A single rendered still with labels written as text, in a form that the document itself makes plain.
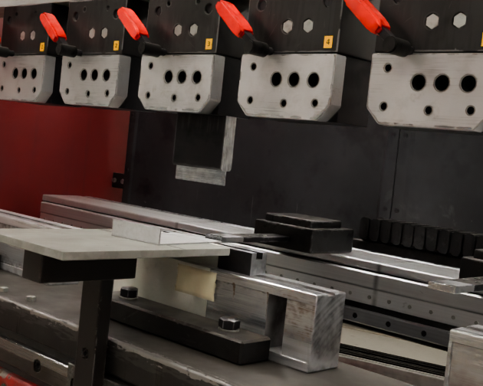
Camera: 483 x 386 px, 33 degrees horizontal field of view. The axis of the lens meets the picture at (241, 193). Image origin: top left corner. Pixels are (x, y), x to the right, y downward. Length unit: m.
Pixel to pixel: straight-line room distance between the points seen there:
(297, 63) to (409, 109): 0.17
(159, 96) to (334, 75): 0.30
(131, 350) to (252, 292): 0.17
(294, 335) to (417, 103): 0.32
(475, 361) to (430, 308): 0.33
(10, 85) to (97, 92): 0.25
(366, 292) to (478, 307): 0.18
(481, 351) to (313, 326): 0.21
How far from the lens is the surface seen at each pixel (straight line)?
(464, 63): 0.87
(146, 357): 1.01
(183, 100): 1.12
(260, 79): 1.03
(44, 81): 1.40
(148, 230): 1.05
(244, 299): 1.05
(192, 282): 1.12
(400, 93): 0.90
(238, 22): 1.02
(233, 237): 1.18
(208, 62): 1.10
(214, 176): 1.13
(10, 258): 1.49
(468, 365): 0.88
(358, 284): 1.26
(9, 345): 1.27
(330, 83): 0.96
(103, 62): 1.27
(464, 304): 1.17
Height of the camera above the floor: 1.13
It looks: 3 degrees down
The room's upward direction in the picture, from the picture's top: 6 degrees clockwise
